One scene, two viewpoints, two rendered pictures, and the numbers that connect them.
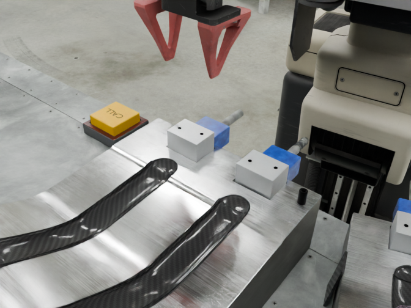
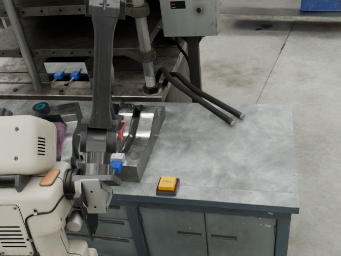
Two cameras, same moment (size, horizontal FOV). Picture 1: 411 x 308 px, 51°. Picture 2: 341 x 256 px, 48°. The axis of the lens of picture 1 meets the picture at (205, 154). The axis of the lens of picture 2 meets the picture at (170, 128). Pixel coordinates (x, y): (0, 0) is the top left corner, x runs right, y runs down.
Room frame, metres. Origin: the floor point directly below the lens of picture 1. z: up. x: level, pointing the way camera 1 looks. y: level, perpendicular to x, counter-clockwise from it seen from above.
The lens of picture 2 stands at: (1.68, -0.23, 1.87)
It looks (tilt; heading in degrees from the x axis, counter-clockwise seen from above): 35 degrees down; 158
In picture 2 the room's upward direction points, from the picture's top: 8 degrees counter-clockwise
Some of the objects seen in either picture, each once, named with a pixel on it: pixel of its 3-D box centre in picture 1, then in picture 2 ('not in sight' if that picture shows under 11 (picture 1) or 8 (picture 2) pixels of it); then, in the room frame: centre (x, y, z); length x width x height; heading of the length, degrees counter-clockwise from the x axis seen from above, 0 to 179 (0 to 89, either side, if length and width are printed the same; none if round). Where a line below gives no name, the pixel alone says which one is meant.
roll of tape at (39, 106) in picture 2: not in sight; (41, 109); (-0.10, -0.18, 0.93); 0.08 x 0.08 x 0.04
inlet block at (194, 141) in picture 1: (213, 132); (114, 168); (0.50, -0.01, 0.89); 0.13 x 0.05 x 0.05; 142
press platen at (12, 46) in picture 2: not in sight; (80, 40); (-0.80, 0.22, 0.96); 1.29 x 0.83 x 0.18; 52
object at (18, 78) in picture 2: not in sight; (84, 67); (-0.80, 0.20, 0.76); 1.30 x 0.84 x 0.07; 52
